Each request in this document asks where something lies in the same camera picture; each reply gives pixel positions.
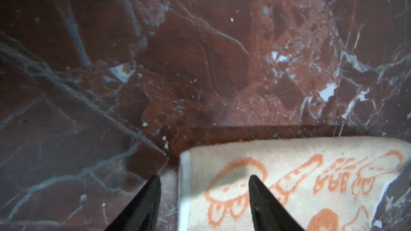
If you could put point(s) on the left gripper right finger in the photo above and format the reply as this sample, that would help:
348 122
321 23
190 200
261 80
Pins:
267 213

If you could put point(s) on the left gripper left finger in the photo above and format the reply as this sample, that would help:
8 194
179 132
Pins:
142 212

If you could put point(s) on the orange bunny pattern towel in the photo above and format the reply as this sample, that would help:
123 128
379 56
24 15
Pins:
325 183

